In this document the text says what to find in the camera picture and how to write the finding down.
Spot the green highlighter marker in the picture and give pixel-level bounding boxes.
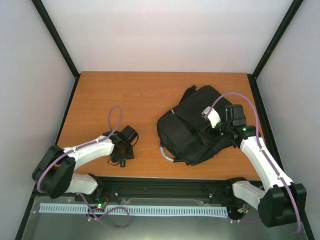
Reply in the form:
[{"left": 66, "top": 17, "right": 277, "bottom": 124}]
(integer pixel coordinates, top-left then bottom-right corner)
[{"left": 120, "top": 160, "right": 126, "bottom": 168}]

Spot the black student backpack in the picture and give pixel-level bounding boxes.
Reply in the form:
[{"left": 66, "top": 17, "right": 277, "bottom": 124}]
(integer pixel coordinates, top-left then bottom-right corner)
[{"left": 156, "top": 85, "right": 232, "bottom": 166}]

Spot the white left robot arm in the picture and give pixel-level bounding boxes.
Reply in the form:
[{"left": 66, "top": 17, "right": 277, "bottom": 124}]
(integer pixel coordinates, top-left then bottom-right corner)
[{"left": 32, "top": 125, "right": 139, "bottom": 202}]

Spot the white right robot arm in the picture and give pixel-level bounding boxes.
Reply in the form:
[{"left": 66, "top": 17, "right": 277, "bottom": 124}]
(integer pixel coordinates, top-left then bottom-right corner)
[{"left": 202, "top": 104, "right": 307, "bottom": 230}]

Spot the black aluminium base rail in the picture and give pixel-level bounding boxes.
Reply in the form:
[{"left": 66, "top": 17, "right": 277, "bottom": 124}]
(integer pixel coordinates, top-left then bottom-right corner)
[{"left": 32, "top": 174, "right": 300, "bottom": 208}]

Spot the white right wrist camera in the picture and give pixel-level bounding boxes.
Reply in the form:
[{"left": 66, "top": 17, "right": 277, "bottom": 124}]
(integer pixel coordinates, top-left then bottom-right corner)
[{"left": 201, "top": 106, "right": 221, "bottom": 128}]

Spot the light blue cable duct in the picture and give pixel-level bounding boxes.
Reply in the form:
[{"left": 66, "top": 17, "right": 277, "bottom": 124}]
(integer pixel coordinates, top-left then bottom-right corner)
[{"left": 38, "top": 203, "right": 228, "bottom": 218}]

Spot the black right frame post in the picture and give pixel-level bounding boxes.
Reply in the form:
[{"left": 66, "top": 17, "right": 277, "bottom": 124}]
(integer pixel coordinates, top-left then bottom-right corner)
[{"left": 251, "top": 0, "right": 305, "bottom": 78}]

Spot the black frame post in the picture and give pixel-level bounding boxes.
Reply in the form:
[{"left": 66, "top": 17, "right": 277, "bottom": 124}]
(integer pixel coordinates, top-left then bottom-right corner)
[
  {"left": 31, "top": 0, "right": 81, "bottom": 80},
  {"left": 251, "top": 0, "right": 305, "bottom": 78}
]

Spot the black left frame post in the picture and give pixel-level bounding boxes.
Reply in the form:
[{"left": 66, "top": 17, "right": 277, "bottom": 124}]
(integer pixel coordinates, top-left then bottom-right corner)
[{"left": 31, "top": 0, "right": 81, "bottom": 80}]

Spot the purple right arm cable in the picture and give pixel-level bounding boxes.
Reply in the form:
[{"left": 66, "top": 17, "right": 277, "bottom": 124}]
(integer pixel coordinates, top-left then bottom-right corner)
[{"left": 207, "top": 92, "right": 302, "bottom": 234}]

